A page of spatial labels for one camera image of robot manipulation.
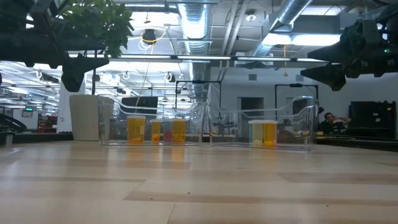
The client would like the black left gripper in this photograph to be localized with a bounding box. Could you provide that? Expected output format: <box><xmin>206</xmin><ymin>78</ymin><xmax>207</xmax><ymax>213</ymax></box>
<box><xmin>18</xmin><ymin>30</ymin><xmax>109</xmax><ymax>93</ymax></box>

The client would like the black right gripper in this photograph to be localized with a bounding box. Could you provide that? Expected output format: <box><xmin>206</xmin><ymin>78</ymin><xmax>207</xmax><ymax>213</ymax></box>
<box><xmin>300</xmin><ymin>18</ymin><xmax>398</xmax><ymax>91</ymax></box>

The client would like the small orange pill bottle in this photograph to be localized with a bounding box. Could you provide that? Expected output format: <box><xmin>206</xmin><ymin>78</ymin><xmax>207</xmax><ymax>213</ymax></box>
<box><xmin>150</xmin><ymin>119</ymin><xmax>163</xmax><ymax>145</ymax></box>

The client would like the clear plastic bin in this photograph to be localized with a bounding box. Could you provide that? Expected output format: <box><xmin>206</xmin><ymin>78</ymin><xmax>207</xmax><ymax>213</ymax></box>
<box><xmin>97</xmin><ymin>94</ymin><xmax>208</xmax><ymax>146</ymax></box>
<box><xmin>207</xmin><ymin>95</ymin><xmax>320</xmax><ymax>152</ymax></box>

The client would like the green leafy plant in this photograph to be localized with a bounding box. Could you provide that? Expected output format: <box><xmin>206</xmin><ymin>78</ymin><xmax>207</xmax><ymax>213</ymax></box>
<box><xmin>55</xmin><ymin>0</ymin><xmax>135</xmax><ymax>96</ymax></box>

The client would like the white plant pot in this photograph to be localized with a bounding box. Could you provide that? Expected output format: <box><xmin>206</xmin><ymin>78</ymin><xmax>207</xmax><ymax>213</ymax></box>
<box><xmin>68</xmin><ymin>94</ymin><xmax>114</xmax><ymax>141</ymax></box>

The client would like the person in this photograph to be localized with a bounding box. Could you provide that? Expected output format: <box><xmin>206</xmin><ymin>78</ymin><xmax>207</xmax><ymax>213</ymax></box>
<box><xmin>320</xmin><ymin>111</ymin><xmax>352</xmax><ymax>135</ymax></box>

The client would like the black cabinet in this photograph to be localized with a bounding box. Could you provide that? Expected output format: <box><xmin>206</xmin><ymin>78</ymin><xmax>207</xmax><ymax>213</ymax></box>
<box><xmin>347</xmin><ymin>100</ymin><xmax>398</xmax><ymax>139</ymax></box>

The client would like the red background equipment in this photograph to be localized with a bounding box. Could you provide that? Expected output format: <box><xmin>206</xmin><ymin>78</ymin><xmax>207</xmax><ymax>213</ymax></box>
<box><xmin>37</xmin><ymin>114</ymin><xmax>58</xmax><ymax>134</ymax></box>

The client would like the black ceiling-hung device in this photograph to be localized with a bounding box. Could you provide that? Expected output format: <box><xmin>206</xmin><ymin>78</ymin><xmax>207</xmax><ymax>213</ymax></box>
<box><xmin>141</xmin><ymin>28</ymin><xmax>158</xmax><ymax>44</ymax></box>

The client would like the black monitor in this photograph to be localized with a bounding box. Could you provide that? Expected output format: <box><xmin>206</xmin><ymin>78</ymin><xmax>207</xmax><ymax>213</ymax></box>
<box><xmin>121</xmin><ymin>95</ymin><xmax>159</xmax><ymax>115</ymax></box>

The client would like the hanging linear light fixture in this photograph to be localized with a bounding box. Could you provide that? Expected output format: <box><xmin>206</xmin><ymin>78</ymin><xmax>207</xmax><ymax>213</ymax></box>
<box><xmin>67</xmin><ymin>51</ymin><xmax>330</xmax><ymax>65</ymax></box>

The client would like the black rack frame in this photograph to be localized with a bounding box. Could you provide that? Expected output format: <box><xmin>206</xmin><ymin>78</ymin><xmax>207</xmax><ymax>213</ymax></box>
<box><xmin>274</xmin><ymin>83</ymin><xmax>320</xmax><ymax>121</ymax></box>
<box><xmin>175</xmin><ymin>80</ymin><xmax>222</xmax><ymax>110</ymax></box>

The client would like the silver ventilation duct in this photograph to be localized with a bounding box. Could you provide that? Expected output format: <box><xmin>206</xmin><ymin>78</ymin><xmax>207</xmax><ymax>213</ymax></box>
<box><xmin>177</xmin><ymin>2</ymin><xmax>212</xmax><ymax>78</ymax></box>
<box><xmin>248</xmin><ymin>0</ymin><xmax>313</xmax><ymax>58</ymax></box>

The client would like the black aluminium table frame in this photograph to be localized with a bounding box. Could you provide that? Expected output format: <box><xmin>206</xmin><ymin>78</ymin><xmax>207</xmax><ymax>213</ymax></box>
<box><xmin>0</xmin><ymin>132</ymin><xmax>398</xmax><ymax>153</ymax></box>

